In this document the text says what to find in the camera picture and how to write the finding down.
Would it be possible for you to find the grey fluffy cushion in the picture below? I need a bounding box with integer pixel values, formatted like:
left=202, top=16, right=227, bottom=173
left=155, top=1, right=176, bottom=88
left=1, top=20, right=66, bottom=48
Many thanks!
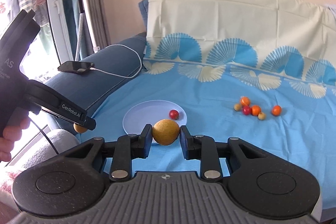
left=0, top=128, right=81, bottom=204

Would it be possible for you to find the blue patterned bed sheet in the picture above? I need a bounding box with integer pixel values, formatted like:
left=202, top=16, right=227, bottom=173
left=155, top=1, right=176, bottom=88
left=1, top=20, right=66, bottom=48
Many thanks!
left=78, top=0, right=335, bottom=210

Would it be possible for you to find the red cherry tomato on plate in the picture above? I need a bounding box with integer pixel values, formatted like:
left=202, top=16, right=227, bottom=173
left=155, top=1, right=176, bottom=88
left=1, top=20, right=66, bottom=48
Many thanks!
left=169, top=109, right=179, bottom=120

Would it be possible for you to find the small tan longan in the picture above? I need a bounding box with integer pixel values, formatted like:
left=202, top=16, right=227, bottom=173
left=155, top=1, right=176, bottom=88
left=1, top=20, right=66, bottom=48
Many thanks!
left=234, top=103, right=242, bottom=111
left=257, top=112, right=266, bottom=121

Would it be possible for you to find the red cherry tomato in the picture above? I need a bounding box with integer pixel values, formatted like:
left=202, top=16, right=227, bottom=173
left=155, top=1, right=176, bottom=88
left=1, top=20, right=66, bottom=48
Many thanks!
left=242, top=106, right=252, bottom=115
left=169, top=109, right=179, bottom=120

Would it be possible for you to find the orange fruit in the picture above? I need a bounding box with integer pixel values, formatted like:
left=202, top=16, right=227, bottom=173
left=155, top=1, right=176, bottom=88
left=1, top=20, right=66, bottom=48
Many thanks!
left=73, top=123, right=88, bottom=134

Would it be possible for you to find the small orange kumquat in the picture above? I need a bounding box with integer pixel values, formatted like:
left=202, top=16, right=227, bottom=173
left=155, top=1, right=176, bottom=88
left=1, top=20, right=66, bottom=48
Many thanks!
left=240, top=96, right=251, bottom=106
left=271, top=105, right=282, bottom=117
left=251, top=105, right=262, bottom=117

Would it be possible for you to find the small orange kumquat back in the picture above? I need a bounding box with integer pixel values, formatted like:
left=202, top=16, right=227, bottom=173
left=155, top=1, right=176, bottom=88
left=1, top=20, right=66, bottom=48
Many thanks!
left=240, top=96, right=251, bottom=106

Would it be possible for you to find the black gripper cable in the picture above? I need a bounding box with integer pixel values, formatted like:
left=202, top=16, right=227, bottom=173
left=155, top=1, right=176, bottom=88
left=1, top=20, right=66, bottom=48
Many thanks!
left=30, top=118, right=60, bottom=155

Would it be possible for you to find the black smartphone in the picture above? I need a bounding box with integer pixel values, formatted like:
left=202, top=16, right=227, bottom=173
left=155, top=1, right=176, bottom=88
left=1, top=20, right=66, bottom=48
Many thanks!
left=58, top=61, right=95, bottom=75

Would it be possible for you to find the light blue round plate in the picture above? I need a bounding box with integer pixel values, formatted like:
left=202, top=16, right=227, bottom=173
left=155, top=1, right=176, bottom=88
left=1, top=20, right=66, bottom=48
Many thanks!
left=123, top=100, right=187, bottom=135

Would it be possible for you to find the white charging cable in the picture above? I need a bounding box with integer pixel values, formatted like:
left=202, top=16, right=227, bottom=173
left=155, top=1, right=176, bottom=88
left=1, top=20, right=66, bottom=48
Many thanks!
left=90, top=44, right=143, bottom=79

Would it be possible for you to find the blue sofa armrest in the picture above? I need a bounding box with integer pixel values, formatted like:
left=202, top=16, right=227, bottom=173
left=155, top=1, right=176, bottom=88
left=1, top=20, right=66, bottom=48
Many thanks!
left=44, top=32, right=147, bottom=132

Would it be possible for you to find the large yellow-brown longan fruit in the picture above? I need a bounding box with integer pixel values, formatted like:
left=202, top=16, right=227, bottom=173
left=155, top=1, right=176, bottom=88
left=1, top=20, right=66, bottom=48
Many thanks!
left=152, top=119, right=180, bottom=145

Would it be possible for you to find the person's left hand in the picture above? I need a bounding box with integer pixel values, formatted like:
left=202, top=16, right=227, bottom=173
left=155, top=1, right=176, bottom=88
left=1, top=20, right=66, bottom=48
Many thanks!
left=0, top=116, right=31, bottom=162

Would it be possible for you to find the white window frame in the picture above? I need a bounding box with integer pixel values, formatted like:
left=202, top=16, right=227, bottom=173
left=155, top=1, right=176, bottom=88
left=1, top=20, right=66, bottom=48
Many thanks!
left=47, top=0, right=73, bottom=63

